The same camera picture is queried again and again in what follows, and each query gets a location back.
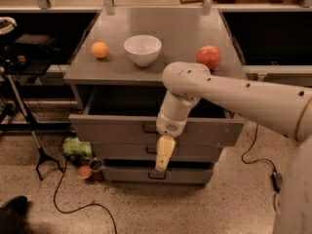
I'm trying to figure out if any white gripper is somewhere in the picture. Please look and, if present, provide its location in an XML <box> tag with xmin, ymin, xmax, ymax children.
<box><xmin>155</xmin><ymin>111</ymin><xmax>186</xmax><ymax>172</ymax></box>

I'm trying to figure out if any grey top drawer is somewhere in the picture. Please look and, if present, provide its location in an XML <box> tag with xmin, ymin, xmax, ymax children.
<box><xmin>69</xmin><ymin>86</ymin><xmax>244</xmax><ymax>147</ymax></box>

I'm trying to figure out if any grey drawer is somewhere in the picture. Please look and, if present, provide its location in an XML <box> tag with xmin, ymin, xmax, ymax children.
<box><xmin>92</xmin><ymin>143</ymin><xmax>221</xmax><ymax>163</ymax></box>
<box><xmin>101</xmin><ymin>166</ymin><xmax>213</xmax><ymax>184</ymax></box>
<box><xmin>69</xmin><ymin>86</ymin><xmax>244</xmax><ymax>147</ymax></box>

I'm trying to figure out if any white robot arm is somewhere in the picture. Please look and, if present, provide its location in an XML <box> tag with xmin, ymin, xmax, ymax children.
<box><xmin>155</xmin><ymin>61</ymin><xmax>312</xmax><ymax>234</ymax></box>

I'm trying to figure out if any grey middle drawer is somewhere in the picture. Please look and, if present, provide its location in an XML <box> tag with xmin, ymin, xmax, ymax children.
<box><xmin>92</xmin><ymin>143</ymin><xmax>221</xmax><ymax>163</ymax></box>

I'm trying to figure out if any grey bottom drawer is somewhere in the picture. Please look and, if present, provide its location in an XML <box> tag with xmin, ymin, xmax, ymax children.
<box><xmin>101</xmin><ymin>166</ymin><xmax>213</xmax><ymax>184</ymax></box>

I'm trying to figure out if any grey drawer cabinet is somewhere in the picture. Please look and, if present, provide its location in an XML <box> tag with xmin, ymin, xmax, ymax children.
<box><xmin>65</xmin><ymin>7</ymin><xmax>243</xmax><ymax>171</ymax></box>

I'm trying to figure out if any small round can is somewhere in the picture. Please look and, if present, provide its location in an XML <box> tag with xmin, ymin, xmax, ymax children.
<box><xmin>89</xmin><ymin>158</ymin><xmax>102</xmax><ymax>173</ymax></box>

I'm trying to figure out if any pink round cup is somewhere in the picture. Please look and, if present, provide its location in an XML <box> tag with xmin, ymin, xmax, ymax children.
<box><xmin>78</xmin><ymin>166</ymin><xmax>93</xmax><ymax>179</ymax></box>

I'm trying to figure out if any white ceramic bowl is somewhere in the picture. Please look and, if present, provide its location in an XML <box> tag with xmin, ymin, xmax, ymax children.
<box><xmin>124</xmin><ymin>35</ymin><xmax>162</xmax><ymax>66</ymax></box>

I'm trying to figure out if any red apple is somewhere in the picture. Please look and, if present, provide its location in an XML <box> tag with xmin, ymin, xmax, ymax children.
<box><xmin>196</xmin><ymin>46</ymin><xmax>221</xmax><ymax>70</ymax></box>

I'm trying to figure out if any small orange fruit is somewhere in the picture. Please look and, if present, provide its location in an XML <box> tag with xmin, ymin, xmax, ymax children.
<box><xmin>91</xmin><ymin>42</ymin><xmax>108</xmax><ymax>59</ymax></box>

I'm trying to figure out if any black tripod stand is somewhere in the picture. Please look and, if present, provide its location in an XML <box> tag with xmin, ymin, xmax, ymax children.
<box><xmin>1</xmin><ymin>73</ymin><xmax>63</xmax><ymax>180</ymax></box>

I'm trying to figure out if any black shoe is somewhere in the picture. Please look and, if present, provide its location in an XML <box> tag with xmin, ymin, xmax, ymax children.
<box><xmin>0</xmin><ymin>196</ymin><xmax>28</xmax><ymax>234</ymax></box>

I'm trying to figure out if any black box on stand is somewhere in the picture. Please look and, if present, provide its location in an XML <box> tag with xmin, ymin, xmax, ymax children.
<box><xmin>15</xmin><ymin>34</ymin><xmax>56</xmax><ymax>51</ymax></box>

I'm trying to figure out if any black floor cable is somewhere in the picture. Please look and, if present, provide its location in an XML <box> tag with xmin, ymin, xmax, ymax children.
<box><xmin>53</xmin><ymin>158</ymin><xmax>118</xmax><ymax>234</ymax></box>

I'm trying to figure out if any black power adapter with cable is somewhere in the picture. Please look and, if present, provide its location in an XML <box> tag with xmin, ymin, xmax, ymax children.
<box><xmin>241</xmin><ymin>126</ymin><xmax>283</xmax><ymax>193</ymax></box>

